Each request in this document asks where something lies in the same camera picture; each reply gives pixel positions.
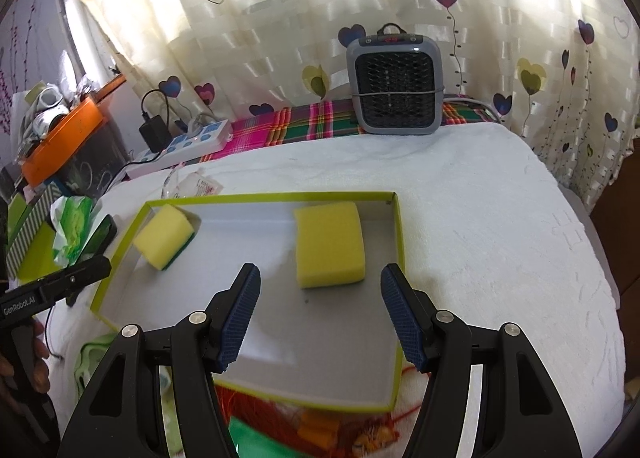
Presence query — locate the clear plastic wrapper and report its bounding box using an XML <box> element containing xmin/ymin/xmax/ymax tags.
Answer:
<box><xmin>160</xmin><ymin>165</ymin><xmax>224</xmax><ymax>201</ymax></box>

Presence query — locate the plaid cloth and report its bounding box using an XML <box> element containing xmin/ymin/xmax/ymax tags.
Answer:
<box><xmin>200</xmin><ymin>98</ymin><xmax>501</xmax><ymax>165</ymax></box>

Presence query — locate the black charger adapter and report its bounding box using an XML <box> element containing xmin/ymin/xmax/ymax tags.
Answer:
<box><xmin>141</xmin><ymin>114</ymin><xmax>173</xmax><ymax>151</ymax></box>

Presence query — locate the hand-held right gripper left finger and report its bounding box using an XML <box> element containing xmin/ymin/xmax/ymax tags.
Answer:
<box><xmin>60</xmin><ymin>263</ymin><xmax>262</xmax><ymax>458</ymax></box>

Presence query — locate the green tissue packet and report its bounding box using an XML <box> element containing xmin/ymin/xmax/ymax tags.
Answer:
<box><xmin>50</xmin><ymin>195</ymin><xmax>96</xmax><ymax>269</ymax></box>

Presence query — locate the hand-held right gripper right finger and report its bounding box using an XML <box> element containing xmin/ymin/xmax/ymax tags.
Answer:
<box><xmin>381</xmin><ymin>263</ymin><xmax>583</xmax><ymax>458</ymax></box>

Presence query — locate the black smartphone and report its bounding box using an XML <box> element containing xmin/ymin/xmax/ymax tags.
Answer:
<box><xmin>65</xmin><ymin>214</ymin><xmax>118</xmax><ymax>309</ymax></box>

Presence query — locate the yellow sponge with green scourer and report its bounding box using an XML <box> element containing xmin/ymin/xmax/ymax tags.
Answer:
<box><xmin>133</xmin><ymin>204</ymin><xmax>196</xmax><ymax>271</ymax></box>

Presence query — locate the plain yellow sponge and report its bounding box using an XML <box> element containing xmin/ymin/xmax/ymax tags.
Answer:
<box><xmin>293</xmin><ymin>202</ymin><xmax>367</xmax><ymax>289</ymax></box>

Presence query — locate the person's left hand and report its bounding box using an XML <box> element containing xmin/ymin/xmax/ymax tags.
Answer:
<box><xmin>0</xmin><ymin>322</ymin><xmax>52</xmax><ymax>394</ymax></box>

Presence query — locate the lime green cardboard box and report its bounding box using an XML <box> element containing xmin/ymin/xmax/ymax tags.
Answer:
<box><xmin>90</xmin><ymin>191</ymin><xmax>405</xmax><ymax>413</ymax></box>

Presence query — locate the green foil packet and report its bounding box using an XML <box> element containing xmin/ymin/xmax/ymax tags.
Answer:
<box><xmin>230</xmin><ymin>417</ymin><xmax>302</xmax><ymax>458</ymax></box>

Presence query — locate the white clutter pile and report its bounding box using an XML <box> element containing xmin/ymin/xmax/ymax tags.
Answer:
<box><xmin>20</xmin><ymin>84</ymin><xmax>73</xmax><ymax>141</ymax></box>

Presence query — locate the wooden wardrobe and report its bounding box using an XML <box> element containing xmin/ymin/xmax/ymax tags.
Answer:
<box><xmin>587</xmin><ymin>135</ymin><xmax>640</xmax><ymax>319</ymax></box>

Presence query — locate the white and blue power strip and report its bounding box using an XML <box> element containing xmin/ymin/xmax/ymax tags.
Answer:
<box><xmin>125</xmin><ymin>119</ymin><xmax>235</xmax><ymax>179</ymax></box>

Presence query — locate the cream heart print curtain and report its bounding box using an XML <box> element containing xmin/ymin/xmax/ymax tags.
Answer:
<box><xmin>65</xmin><ymin>0</ymin><xmax>640</xmax><ymax>211</ymax></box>

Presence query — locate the small grey fan heater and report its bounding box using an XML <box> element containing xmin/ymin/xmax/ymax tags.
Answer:
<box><xmin>346</xmin><ymin>24</ymin><xmax>445</xmax><ymax>135</ymax></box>

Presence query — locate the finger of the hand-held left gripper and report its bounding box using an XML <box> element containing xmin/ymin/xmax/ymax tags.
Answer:
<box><xmin>39</xmin><ymin>257</ymin><xmax>112</xmax><ymax>299</ymax></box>

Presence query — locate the white plug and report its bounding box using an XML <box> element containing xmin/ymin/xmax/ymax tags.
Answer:
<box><xmin>187</xmin><ymin>112</ymin><xmax>217</xmax><ymax>133</ymax></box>

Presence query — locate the black patterned box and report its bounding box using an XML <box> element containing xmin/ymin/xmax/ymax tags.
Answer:
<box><xmin>50</xmin><ymin>130</ymin><xmax>128</xmax><ymax>199</ymax></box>

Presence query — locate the orange tray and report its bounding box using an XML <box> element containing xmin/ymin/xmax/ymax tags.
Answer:
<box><xmin>20</xmin><ymin>75</ymin><xmax>126</xmax><ymax>186</ymax></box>

